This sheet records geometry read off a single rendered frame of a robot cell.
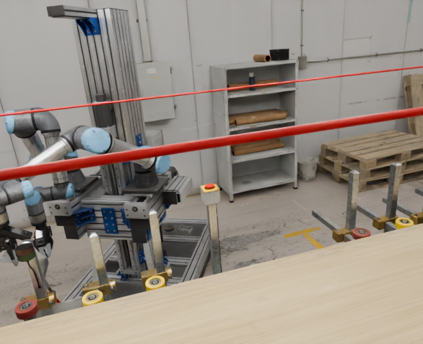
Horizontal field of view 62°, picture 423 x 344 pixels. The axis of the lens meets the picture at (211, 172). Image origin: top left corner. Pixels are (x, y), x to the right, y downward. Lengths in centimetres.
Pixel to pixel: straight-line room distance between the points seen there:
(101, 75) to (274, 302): 160
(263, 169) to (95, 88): 296
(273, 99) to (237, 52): 76
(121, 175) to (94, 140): 63
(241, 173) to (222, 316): 341
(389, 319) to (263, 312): 42
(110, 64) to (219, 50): 223
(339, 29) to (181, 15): 202
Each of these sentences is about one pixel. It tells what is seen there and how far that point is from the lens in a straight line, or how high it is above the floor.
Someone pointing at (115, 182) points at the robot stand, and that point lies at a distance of 234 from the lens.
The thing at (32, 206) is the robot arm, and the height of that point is 113.
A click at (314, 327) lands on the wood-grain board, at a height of 90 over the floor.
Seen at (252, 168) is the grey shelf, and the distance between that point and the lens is 467.
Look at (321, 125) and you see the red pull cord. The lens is 31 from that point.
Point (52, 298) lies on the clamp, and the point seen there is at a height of 86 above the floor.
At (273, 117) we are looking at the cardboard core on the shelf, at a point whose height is 95.
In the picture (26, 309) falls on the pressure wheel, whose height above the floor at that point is 91.
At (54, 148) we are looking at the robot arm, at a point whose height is 140.
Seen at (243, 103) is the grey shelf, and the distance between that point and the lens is 441.
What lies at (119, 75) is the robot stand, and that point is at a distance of 221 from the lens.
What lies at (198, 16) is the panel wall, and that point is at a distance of 421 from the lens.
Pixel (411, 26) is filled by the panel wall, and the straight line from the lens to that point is 578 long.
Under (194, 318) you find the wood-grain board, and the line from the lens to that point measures 136.
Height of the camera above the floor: 182
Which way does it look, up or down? 20 degrees down
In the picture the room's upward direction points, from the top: 5 degrees counter-clockwise
